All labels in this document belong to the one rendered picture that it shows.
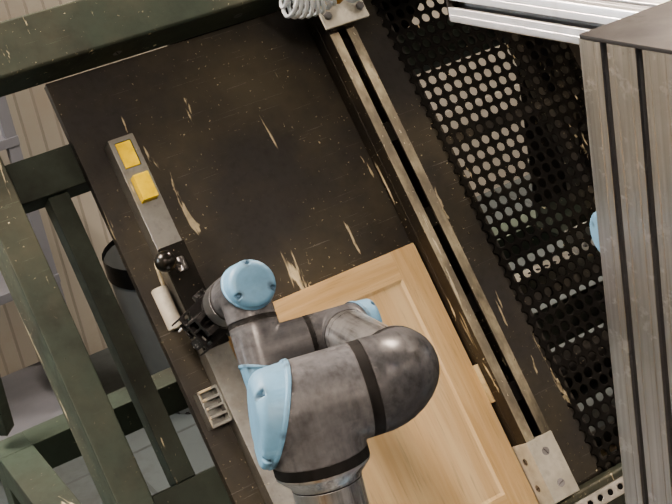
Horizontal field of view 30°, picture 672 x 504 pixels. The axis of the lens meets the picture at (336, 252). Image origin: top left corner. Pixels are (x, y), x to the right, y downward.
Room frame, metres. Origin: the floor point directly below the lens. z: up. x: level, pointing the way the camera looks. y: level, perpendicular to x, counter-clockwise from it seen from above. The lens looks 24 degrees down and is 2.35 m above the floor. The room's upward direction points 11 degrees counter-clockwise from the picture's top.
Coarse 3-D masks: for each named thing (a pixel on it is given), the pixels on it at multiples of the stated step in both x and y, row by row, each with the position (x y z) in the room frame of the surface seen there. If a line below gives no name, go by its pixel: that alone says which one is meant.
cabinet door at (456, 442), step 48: (336, 288) 2.14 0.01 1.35; (384, 288) 2.17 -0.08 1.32; (432, 288) 2.19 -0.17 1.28; (432, 336) 2.13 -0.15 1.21; (480, 384) 2.09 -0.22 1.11; (432, 432) 2.02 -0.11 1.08; (480, 432) 2.04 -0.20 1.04; (384, 480) 1.94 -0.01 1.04; (432, 480) 1.96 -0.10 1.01; (480, 480) 1.98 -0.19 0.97
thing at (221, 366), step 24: (120, 168) 2.16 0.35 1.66; (144, 168) 2.17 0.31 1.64; (144, 216) 2.12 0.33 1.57; (168, 216) 2.13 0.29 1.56; (168, 240) 2.10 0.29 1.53; (168, 288) 2.08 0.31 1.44; (216, 360) 1.98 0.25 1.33; (240, 384) 1.97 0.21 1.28; (240, 408) 1.94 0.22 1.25; (240, 432) 1.91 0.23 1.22; (264, 480) 1.87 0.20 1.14
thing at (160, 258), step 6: (162, 252) 1.97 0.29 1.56; (168, 252) 1.97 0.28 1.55; (156, 258) 1.97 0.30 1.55; (162, 258) 1.96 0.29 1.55; (168, 258) 1.96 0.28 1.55; (174, 258) 1.97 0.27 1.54; (180, 258) 2.06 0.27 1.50; (156, 264) 1.96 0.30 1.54; (162, 264) 1.96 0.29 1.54; (168, 264) 1.96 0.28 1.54; (174, 264) 1.97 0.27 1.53; (180, 264) 2.05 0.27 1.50; (186, 264) 2.06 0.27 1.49; (162, 270) 1.96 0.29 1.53; (168, 270) 1.96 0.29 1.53; (180, 270) 2.05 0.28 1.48
